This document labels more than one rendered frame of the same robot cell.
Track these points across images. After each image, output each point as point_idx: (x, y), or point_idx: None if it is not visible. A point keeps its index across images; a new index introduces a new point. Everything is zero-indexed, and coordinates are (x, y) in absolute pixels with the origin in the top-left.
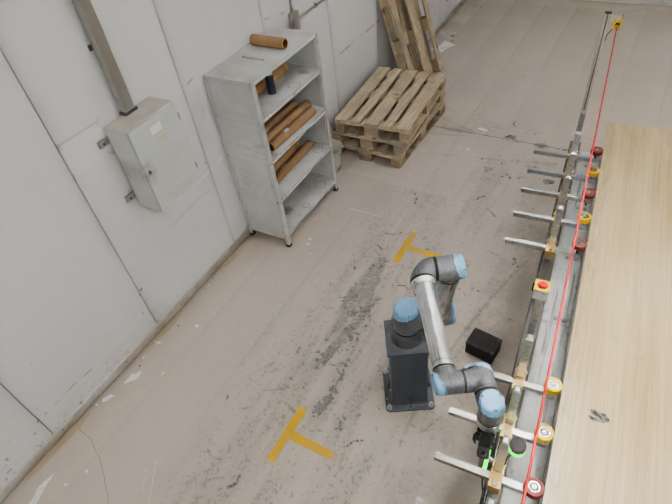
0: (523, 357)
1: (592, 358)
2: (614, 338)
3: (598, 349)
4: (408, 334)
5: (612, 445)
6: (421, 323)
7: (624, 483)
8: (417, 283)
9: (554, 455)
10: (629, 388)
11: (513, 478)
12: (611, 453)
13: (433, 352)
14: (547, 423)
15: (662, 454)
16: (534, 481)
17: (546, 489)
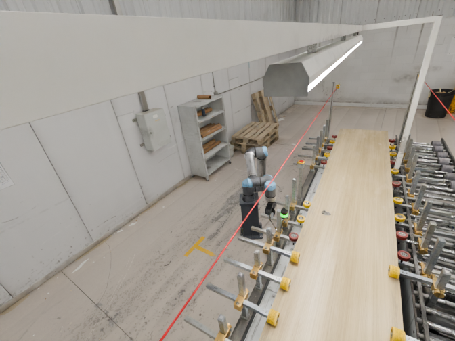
0: (293, 190)
1: (325, 195)
2: (336, 189)
3: (328, 192)
4: (248, 194)
5: (331, 222)
6: (253, 188)
7: (335, 235)
8: (246, 154)
9: (304, 225)
10: (340, 204)
11: (289, 245)
12: (330, 225)
13: (248, 172)
14: None
15: (354, 225)
16: (294, 233)
17: (299, 237)
